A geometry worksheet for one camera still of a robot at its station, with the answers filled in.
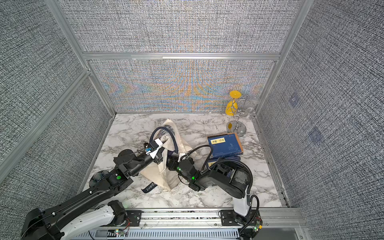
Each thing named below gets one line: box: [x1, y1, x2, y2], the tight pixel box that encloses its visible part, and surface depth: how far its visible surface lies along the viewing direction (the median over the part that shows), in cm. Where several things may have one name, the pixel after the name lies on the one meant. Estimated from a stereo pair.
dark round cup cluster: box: [89, 170, 110, 188], surface depth 84 cm
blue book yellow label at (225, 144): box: [207, 132, 244, 158], surface depth 95 cm
